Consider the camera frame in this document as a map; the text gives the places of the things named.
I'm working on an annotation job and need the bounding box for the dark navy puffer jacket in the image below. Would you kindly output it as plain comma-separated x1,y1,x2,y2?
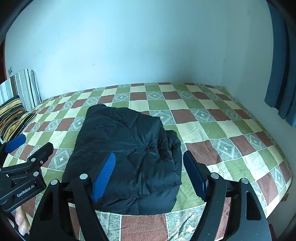
62,104,182,215

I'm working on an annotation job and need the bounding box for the person's left hand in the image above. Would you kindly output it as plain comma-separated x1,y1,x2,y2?
15,206,31,236

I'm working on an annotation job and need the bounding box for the yellow black striped pillow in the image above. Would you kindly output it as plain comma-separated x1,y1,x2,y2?
0,95,36,142

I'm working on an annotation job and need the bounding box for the blue white striped pillow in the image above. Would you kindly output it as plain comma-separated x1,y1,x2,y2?
0,69,41,111

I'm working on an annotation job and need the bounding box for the checkered green brown bedspread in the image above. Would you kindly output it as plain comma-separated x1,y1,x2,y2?
4,82,293,240

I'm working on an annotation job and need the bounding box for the blue curtain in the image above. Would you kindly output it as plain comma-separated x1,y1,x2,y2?
264,1,295,127

